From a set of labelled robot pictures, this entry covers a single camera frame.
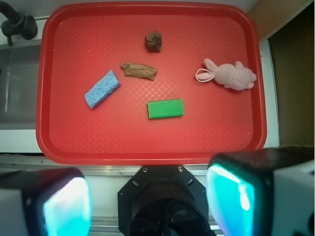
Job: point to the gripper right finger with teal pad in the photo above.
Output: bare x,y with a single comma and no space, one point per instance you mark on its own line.
268,192

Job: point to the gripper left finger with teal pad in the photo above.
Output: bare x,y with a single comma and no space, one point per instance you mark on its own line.
52,202

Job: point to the dark brown rock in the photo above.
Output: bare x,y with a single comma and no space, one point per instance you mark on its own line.
153,41

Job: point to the pink plush bunny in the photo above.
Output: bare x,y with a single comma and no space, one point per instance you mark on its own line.
230,76

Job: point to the blue sponge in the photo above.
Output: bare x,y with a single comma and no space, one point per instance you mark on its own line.
102,89

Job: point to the green rectangular block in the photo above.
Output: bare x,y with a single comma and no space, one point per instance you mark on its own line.
165,108

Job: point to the red plastic tray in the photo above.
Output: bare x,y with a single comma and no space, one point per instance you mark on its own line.
82,42

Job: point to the stainless steel sink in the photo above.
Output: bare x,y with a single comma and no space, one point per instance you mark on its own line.
19,66

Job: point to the brown bark piece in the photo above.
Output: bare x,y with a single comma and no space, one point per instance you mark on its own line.
137,70

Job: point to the black faucet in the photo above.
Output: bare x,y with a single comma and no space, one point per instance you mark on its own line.
17,23

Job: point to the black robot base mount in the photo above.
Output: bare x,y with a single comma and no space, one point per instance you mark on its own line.
163,201

